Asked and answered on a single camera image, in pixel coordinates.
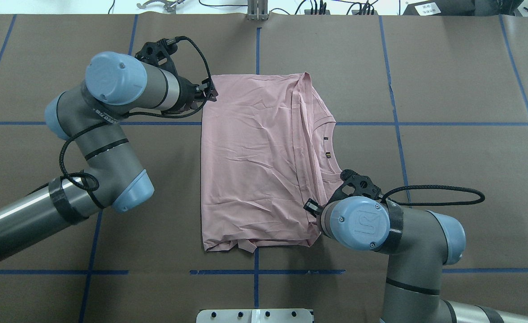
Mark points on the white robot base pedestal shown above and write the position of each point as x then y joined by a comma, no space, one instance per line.
274,315

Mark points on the pink Snoopy t-shirt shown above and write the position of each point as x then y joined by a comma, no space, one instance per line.
266,149

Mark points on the black metal bracket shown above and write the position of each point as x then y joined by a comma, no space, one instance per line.
168,6

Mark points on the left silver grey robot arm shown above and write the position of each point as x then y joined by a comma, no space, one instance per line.
99,167

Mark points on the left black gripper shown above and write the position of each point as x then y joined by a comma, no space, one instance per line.
186,91

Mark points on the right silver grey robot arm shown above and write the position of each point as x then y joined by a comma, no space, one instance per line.
418,243

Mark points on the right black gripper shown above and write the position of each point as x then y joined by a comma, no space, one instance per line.
311,207

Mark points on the grey metal camera post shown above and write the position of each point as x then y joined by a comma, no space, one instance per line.
257,10

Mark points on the black device with label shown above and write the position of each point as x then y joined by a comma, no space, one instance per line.
472,8

